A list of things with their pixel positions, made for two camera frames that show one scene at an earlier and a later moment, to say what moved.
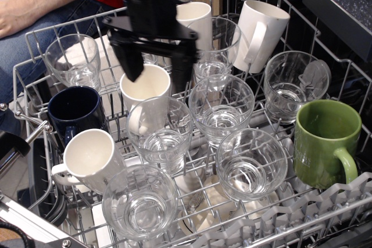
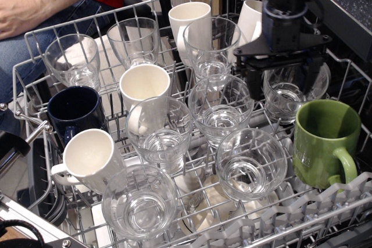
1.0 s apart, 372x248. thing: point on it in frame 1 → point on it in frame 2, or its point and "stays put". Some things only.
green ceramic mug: (325, 130) stays put
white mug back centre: (197, 17) stays put
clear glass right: (291, 79) stays put
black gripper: (150, 26) → (283, 42)
